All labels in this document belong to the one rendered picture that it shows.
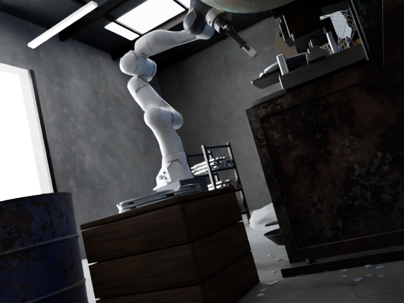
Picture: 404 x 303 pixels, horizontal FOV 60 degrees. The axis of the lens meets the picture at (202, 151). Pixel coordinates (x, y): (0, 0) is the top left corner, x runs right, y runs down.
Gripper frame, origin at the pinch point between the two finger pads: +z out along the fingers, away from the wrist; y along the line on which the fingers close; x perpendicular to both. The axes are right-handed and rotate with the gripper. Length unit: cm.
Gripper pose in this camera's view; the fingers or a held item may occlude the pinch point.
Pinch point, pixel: (249, 50)
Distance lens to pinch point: 159.5
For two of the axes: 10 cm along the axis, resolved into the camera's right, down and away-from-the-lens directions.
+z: 6.1, 7.2, -3.2
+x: 6.7, -6.9, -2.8
